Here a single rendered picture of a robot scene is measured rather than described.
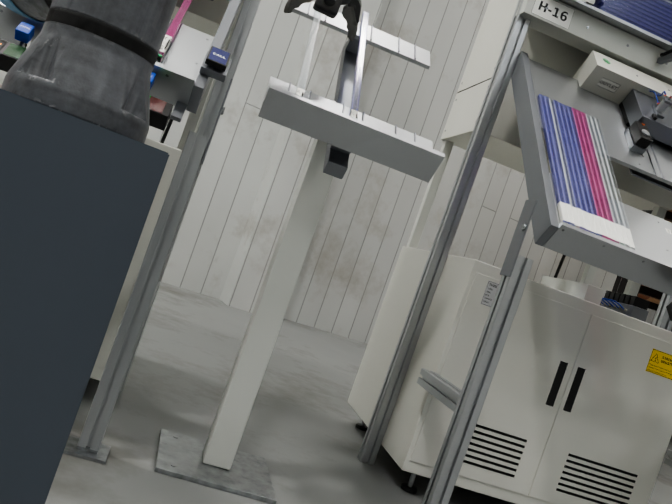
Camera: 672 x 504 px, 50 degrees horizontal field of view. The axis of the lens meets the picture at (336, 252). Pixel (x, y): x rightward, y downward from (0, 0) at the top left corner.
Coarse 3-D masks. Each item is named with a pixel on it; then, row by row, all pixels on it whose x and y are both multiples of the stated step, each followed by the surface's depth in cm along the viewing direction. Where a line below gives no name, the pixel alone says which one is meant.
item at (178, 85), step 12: (0, 12) 127; (12, 12) 127; (0, 24) 128; (12, 24) 128; (36, 24) 128; (0, 36) 130; (12, 36) 130; (36, 36) 130; (156, 72) 132; (168, 72) 132; (180, 72) 133; (156, 84) 134; (168, 84) 134; (180, 84) 134; (192, 84) 134; (156, 96) 136; (168, 96) 136; (180, 96) 136
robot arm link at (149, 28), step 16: (48, 0) 78; (64, 0) 72; (80, 0) 71; (96, 0) 71; (112, 0) 71; (128, 0) 72; (144, 0) 73; (160, 0) 74; (176, 0) 77; (96, 16) 71; (112, 16) 71; (128, 16) 72; (144, 16) 73; (160, 16) 75; (128, 32) 72; (144, 32) 74; (160, 32) 76
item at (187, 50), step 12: (180, 24) 147; (180, 36) 144; (192, 36) 146; (204, 36) 147; (168, 48) 140; (180, 48) 142; (192, 48) 143; (204, 48) 145; (168, 60) 138; (180, 60) 139; (192, 60) 140; (192, 72) 138
